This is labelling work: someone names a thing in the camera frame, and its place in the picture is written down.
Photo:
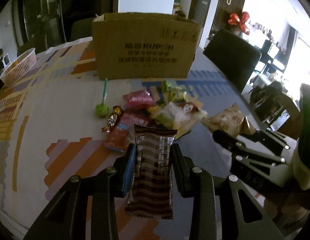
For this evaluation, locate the pink snack packet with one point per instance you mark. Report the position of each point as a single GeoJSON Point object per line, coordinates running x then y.
{"type": "Point", "coordinates": [140, 99]}

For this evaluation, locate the brown striped snack bar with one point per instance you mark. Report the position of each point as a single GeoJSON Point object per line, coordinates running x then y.
{"type": "Point", "coordinates": [150, 195]}

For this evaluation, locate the patterned table mat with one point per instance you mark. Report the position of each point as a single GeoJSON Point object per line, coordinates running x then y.
{"type": "Point", "coordinates": [49, 132]}

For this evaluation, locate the green wrapped candy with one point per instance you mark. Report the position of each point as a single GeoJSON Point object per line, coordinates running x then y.
{"type": "Point", "coordinates": [165, 86]}

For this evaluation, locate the red foil balloon bouquet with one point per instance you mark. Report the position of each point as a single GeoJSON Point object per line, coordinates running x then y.
{"type": "Point", "coordinates": [240, 21]}

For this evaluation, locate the red white snack packet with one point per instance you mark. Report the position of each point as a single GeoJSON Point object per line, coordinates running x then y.
{"type": "Point", "coordinates": [190, 107]}

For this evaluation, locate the pink plastic fruit basket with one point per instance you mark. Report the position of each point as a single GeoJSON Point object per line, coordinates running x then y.
{"type": "Point", "coordinates": [18, 69]}

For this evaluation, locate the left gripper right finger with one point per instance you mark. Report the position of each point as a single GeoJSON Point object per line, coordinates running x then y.
{"type": "Point", "coordinates": [242, 217]}

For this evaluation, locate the gold red wrapped candy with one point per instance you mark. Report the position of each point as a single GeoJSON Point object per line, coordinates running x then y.
{"type": "Point", "coordinates": [113, 119]}

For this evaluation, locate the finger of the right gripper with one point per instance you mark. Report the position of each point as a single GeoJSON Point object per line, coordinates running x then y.
{"type": "Point", "coordinates": [238, 148]}
{"type": "Point", "coordinates": [271, 140]}

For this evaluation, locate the green lollipop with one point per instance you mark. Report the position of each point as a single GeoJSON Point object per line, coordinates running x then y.
{"type": "Point", "coordinates": [101, 110]}

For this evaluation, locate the yellow orange snack bag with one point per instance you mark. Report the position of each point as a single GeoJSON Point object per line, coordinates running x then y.
{"type": "Point", "coordinates": [172, 116]}

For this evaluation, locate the brown cardboard box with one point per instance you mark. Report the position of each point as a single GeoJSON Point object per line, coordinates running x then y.
{"type": "Point", "coordinates": [136, 45]}

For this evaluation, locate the black chair right side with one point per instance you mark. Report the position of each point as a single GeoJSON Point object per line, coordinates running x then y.
{"type": "Point", "coordinates": [233, 56]}

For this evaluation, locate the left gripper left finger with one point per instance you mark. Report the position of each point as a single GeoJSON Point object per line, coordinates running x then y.
{"type": "Point", "coordinates": [64, 217]}

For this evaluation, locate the black chair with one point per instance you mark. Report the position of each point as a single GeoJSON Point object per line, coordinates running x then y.
{"type": "Point", "coordinates": [233, 56]}
{"type": "Point", "coordinates": [81, 29]}

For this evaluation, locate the black chair far left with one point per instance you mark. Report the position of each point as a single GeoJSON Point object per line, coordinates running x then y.
{"type": "Point", "coordinates": [81, 29]}

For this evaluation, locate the beige cheese ball bag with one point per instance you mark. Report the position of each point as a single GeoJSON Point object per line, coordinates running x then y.
{"type": "Point", "coordinates": [231, 120]}

